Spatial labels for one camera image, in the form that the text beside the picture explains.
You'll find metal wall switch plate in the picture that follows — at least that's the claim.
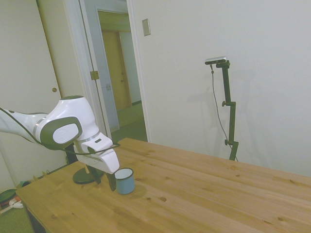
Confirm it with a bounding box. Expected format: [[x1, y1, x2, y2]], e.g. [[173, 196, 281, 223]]
[[141, 18, 151, 37]]

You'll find blue enamel mug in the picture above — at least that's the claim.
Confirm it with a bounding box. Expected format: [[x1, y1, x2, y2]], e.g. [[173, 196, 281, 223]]
[[113, 167, 136, 196]]

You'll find black jointed camera stand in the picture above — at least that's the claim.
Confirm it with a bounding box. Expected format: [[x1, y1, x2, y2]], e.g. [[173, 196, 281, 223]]
[[215, 60, 239, 161]]

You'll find brown wooden door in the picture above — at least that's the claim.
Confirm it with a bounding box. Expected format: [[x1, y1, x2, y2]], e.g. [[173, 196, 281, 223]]
[[102, 31, 133, 110]]

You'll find grey camera on stand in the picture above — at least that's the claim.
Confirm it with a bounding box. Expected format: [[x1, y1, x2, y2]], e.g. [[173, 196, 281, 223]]
[[205, 56, 229, 66]]

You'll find white floor object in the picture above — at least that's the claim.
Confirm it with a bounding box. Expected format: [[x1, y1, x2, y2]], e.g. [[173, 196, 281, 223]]
[[9, 199, 24, 210]]

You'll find white open door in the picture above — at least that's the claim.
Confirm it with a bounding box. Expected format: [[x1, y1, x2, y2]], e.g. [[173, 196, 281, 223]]
[[80, 0, 120, 133]]

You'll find wooden mug tree black base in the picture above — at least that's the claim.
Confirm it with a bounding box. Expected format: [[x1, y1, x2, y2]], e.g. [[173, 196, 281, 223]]
[[72, 164, 99, 184]]

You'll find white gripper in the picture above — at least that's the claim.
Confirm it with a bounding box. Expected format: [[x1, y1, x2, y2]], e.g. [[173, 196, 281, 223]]
[[76, 148, 121, 193]]

